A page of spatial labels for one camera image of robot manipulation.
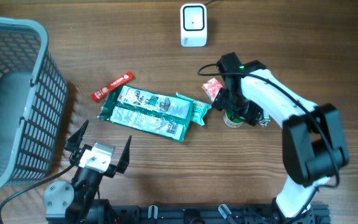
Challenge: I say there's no green sponge pack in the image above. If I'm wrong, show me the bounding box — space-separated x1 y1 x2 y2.
98 85 192 142

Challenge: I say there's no red coffee stick sachet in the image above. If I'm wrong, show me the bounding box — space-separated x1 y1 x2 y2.
91 72 134 102

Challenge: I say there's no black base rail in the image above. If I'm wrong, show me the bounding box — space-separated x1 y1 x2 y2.
46 198 331 224

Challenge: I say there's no red snack packet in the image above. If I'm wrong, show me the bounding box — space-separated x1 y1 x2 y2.
202 78 223 101

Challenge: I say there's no grey plastic basket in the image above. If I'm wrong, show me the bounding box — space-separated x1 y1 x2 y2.
0 17 68 189

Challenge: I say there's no green lid jar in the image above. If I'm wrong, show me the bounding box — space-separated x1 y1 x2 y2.
224 110 244 128

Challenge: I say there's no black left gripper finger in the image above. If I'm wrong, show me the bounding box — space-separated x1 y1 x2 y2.
64 120 89 152
116 136 132 173

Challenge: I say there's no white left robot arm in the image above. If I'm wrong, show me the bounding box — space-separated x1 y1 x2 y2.
43 121 131 223

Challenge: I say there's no teal wet wipes pack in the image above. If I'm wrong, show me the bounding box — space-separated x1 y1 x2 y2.
176 93 212 126

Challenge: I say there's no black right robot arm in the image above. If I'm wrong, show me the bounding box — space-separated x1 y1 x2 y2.
212 52 350 223

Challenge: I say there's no white barcode scanner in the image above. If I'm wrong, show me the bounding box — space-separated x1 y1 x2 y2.
180 3 207 47

